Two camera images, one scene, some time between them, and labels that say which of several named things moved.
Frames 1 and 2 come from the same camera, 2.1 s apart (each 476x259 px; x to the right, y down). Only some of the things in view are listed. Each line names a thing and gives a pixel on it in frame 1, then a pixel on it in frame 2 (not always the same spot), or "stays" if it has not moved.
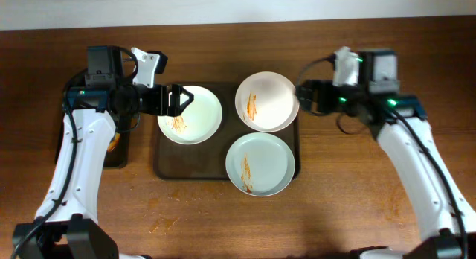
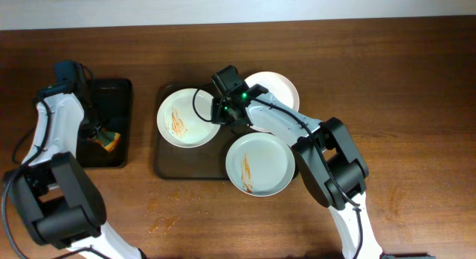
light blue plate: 260,164 stays
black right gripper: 318,97 -> 230,118
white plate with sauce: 199,121 stays
